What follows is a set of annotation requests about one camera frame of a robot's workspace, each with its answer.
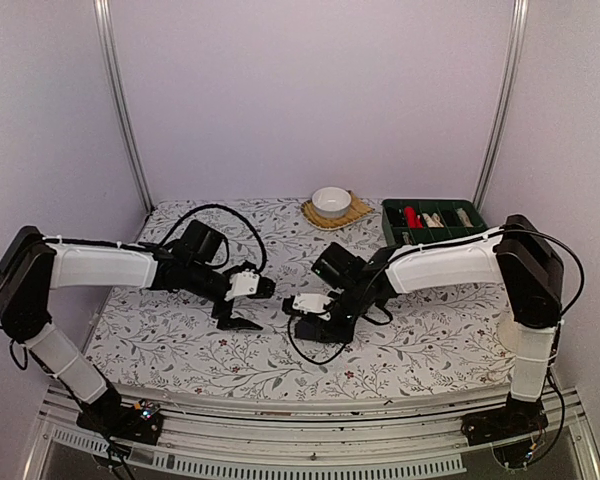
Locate black striped underwear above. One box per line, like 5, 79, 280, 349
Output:
385, 207, 408, 229

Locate dark navy underwear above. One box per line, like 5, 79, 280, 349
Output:
294, 319, 322, 342

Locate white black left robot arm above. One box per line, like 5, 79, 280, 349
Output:
0, 220, 275, 435

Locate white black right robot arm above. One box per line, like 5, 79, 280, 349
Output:
283, 215, 574, 445

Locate woven straw mat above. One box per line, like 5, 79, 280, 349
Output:
300, 186, 374, 231

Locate green compartment organizer box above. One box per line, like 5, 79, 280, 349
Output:
381, 199, 488, 246

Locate floral tablecloth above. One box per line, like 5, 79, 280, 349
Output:
86, 199, 515, 402

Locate red rolled cloth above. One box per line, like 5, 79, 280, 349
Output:
403, 206, 423, 229

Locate white ceramic bowl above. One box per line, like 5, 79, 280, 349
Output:
311, 186, 352, 219

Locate beige rolled cloth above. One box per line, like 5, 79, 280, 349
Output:
422, 213, 445, 229

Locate cream plastic cup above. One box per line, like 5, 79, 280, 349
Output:
497, 317, 518, 353

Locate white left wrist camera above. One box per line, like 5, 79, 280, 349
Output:
224, 270, 276, 301

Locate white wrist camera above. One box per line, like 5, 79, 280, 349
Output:
224, 270, 276, 301
282, 293, 333, 320

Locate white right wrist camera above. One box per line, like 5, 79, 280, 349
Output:
282, 293, 333, 320

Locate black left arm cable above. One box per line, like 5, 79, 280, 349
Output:
159, 203, 269, 276

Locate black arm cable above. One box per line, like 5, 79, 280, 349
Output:
159, 203, 269, 276
287, 227, 586, 366

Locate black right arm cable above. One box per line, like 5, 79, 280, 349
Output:
287, 227, 586, 366

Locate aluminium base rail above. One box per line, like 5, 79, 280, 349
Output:
22, 387, 600, 480

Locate right aluminium frame post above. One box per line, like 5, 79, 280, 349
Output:
473, 0, 529, 210

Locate aluminium frame post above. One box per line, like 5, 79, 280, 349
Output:
473, 0, 529, 210
93, 0, 154, 214

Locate left aluminium frame post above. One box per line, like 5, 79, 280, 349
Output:
93, 0, 154, 214

